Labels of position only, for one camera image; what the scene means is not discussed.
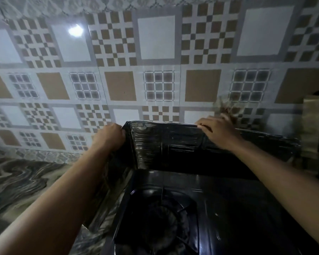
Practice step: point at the black shiny stove splatter guard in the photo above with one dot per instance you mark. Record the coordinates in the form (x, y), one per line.
(170, 148)

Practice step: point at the person's left fingers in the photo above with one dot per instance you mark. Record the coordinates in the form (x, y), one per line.
(120, 131)

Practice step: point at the tan blurry container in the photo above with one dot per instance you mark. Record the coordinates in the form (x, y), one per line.
(311, 130)

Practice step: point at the person's right forearm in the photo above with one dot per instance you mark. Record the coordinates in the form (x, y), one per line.
(281, 180)

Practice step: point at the person's left forearm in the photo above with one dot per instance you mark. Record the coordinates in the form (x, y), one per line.
(53, 201)

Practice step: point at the black burner grate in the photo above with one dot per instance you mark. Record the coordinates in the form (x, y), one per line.
(159, 223)

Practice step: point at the black gas stove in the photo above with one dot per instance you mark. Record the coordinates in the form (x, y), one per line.
(228, 215)

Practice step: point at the person's right fingers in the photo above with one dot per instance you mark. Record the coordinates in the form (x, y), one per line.
(205, 124)

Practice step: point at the person's right hand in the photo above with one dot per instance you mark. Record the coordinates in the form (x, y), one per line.
(222, 134)

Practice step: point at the person's left hand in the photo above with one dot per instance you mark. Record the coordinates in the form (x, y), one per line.
(107, 138)

